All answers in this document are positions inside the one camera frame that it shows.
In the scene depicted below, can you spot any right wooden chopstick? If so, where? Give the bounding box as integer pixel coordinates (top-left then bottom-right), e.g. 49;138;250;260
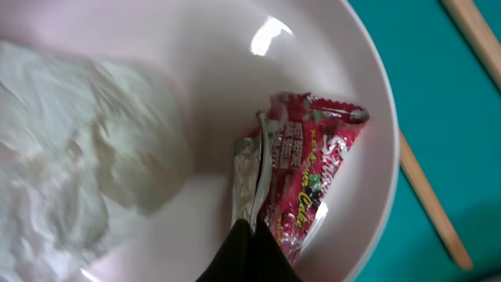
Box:
442;0;500;89

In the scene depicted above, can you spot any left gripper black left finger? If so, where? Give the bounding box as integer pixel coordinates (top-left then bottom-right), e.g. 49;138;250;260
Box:
196;219;251;282

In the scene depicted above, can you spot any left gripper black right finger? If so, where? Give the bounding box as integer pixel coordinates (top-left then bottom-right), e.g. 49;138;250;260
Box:
252;222;301;282

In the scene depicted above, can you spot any red snack wrapper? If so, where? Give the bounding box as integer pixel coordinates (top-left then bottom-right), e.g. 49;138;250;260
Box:
232;92;369;265

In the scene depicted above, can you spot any large pink plate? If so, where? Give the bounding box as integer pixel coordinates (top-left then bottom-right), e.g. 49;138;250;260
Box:
1;0;398;281

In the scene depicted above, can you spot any teal serving tray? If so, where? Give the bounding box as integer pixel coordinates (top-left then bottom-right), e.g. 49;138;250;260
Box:
352;0;500;281

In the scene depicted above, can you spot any white tissue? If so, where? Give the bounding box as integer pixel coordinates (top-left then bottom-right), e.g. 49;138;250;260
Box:
1;42;193;281

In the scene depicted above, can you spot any left wooden chopstick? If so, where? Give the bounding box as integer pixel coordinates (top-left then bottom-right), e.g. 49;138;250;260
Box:
399;132;474;271

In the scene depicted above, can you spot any wooden chopstick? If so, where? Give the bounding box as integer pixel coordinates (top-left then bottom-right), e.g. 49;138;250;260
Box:
399;132;474;271
442;0;500;89

